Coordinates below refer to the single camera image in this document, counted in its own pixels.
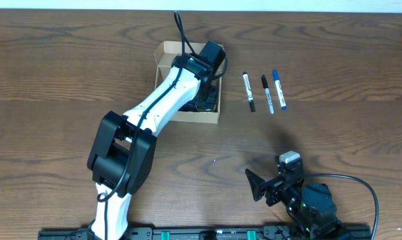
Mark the thin black-capped marker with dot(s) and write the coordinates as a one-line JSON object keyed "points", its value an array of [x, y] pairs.
{"points": [[267, 93]]}

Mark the blue-capped white marker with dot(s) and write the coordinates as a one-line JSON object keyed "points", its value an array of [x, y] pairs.
{"points": [[279, 90]]}

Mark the black mounting rail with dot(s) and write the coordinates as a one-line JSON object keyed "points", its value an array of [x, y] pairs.
{"points": [[270, 232]]}

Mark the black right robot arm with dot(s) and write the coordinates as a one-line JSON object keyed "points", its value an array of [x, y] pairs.
{"points": [[310, 206]]}

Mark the black-capped white marker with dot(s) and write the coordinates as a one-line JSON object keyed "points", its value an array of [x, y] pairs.
{"points": [[249, 92]]}

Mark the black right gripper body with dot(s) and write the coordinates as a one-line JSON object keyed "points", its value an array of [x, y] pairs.
{"points": [[274, 186]]}

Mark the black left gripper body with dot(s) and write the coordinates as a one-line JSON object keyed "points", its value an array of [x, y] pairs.
{"points": [[207, 98]]}

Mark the open cardboard box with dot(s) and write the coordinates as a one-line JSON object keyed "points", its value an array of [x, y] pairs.
{"points": [[164, 55]]}

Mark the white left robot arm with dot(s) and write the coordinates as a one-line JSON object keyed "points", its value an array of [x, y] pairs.
{"points": [[123, 150]]}

